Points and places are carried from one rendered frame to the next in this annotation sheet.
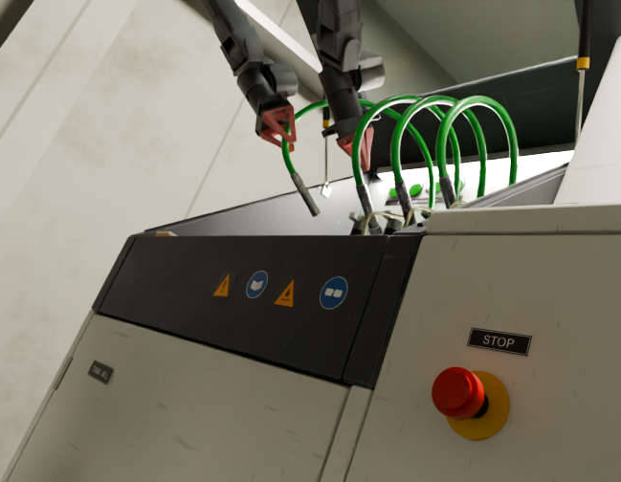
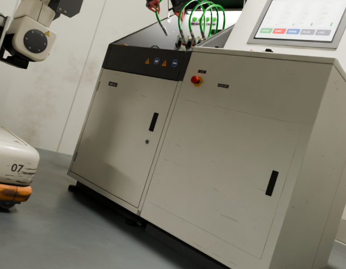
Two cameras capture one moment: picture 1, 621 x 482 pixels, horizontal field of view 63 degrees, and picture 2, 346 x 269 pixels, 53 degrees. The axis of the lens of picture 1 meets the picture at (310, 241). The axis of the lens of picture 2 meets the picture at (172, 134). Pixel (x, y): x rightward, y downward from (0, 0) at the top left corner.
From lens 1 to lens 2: 1.29 m
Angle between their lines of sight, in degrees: 21
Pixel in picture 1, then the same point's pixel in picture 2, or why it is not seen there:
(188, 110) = not seen: outside the picture
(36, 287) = not seen: hidden behind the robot
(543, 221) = (210, 50)
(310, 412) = (171, 86)
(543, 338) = (208, 70)
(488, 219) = (203, 49)
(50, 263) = not seen: hidden behind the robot
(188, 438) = (144, 95)
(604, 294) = (216, 63)
